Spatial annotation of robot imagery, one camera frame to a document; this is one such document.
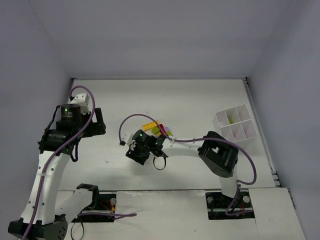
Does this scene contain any yellow long lego brick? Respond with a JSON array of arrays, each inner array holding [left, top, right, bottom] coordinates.
[[142, 120, 160, 131]]

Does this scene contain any dark green lego brick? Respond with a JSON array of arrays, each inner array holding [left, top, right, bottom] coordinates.
[[227, 117, 234, 125]]

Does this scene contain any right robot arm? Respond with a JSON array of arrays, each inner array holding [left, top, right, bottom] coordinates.
[[120, 129, 239, 198]]

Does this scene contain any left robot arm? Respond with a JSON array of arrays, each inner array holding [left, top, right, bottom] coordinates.
[[8, 103, 106, 240]]

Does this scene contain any green square lego brick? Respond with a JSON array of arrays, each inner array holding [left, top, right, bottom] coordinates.
[[151, 126, 161, 136]]

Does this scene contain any red long lego brick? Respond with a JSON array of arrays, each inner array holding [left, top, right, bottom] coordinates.
[[158, 124, 167, 136]]

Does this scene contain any white divided container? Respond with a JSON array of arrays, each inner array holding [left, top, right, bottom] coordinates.
[[213, 104, 258, 148]]

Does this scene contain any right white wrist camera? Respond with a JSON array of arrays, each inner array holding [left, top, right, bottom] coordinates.
[[119, 132, 134, 146]]

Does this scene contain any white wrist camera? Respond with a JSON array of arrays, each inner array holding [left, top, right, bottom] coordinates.
[[119, 132, 134, 146], [70, 93, 91, 115]]

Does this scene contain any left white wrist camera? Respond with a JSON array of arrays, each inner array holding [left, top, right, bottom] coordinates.
[[70, 93, 91, 115]]

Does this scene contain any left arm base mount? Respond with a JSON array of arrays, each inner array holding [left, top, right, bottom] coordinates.
[[69, 183, 139, 240]]

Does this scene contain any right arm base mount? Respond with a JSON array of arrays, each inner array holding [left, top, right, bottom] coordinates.
[[205, 190, 255, 221]]

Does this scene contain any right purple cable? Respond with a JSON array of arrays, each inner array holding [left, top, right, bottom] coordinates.
[[118, 113, 258, 217]]

